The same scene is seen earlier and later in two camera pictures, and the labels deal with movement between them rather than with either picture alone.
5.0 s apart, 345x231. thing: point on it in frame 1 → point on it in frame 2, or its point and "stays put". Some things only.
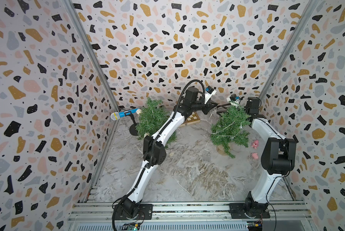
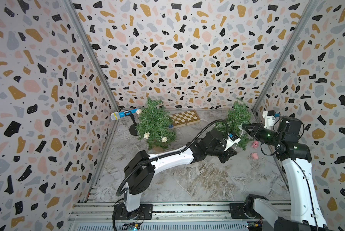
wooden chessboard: x=192 y=119 stays put
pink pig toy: x=255 y=144 stays put
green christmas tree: x=152 y=117 stays put
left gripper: x=210 y=105 → x=229 y=153
